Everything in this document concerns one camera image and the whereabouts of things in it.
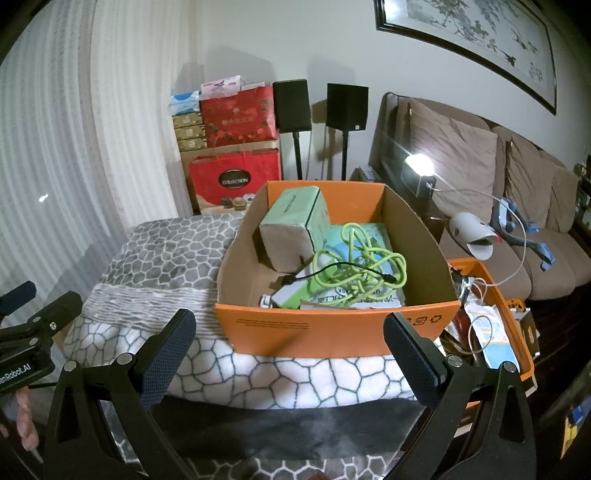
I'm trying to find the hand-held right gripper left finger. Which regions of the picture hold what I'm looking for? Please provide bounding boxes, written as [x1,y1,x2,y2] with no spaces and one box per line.
[44,308,197,480]

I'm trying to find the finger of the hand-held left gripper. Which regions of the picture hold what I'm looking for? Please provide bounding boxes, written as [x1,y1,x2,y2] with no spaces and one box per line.
[0,291,85,346]
[0,281,38,318]

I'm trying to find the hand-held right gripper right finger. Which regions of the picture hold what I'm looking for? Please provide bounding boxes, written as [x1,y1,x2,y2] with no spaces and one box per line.
[383,312,539,480]

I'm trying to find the green braided cable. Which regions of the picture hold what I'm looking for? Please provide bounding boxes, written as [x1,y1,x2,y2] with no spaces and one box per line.
[311,222,409,308]

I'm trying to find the white green power bank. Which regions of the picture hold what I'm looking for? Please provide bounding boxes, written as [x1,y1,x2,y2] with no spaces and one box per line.
[269,267,325,312]

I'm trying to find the face mask pack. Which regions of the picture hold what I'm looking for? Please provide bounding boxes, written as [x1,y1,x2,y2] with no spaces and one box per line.
[318,223,408,309]

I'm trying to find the green tissue box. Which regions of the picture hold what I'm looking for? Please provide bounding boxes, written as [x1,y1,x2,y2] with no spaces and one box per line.
[252,186,332,274]

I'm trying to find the person's left hand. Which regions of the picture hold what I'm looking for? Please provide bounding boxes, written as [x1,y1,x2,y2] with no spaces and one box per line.
[14,388,41,452]

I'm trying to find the white blue mask packet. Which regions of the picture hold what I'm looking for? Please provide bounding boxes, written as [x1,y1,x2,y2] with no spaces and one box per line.
[463,302,519,368]

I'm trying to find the grey white patterned blanket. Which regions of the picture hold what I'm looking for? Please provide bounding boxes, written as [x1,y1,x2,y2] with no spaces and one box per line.
[62,215,437,480]

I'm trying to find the orange plastic basket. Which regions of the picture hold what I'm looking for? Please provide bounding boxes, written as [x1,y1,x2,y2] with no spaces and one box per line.
[444,257,537,398]

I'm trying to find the brown sofa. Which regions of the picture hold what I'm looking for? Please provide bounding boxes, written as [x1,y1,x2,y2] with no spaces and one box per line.
[369,92,591,302]

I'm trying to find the white neck massager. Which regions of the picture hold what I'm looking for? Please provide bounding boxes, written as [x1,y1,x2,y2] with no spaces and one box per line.
[450,211,502,260]

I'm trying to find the blue grey neck massager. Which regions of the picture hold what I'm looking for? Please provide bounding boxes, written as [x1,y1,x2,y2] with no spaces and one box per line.
[489,196,554,274]

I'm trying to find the blue yellow packet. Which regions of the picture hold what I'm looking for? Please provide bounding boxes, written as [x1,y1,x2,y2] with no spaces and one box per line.
[564,401,585,447]

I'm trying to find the white curtain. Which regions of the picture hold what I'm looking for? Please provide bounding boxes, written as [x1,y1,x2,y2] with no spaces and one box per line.
[0,0,197,301]

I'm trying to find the lit portable lamp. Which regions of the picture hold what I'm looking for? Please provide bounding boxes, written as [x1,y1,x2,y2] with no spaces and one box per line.
[400,154,437,201]

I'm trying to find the red collection gift box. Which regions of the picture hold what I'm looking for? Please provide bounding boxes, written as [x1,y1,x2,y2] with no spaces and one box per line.
[188,149,283,216]

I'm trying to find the large brown cushion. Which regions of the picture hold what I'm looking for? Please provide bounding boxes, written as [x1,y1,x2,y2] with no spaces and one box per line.
[406,99,500,216]

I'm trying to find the blue white tissue pack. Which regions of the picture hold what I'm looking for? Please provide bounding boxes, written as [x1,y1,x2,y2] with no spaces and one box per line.
[170,90,203,116]

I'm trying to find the red floral gift bag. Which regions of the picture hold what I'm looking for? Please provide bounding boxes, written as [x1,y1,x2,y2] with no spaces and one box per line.
[202,85,280,149]

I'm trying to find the black speaker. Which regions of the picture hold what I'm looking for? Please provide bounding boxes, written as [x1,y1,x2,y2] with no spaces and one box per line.
[326,83,369,133]
[272,79,312,134]

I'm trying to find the pink white tissue pack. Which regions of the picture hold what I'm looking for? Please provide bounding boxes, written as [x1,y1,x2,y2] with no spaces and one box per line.
[201,75,245,98]

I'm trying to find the framed ink painting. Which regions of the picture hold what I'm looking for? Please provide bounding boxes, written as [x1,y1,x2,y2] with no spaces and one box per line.
[374,0,557,116]

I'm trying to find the long white cable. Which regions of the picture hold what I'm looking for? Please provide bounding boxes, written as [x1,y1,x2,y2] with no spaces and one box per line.
[431,184,530,290]

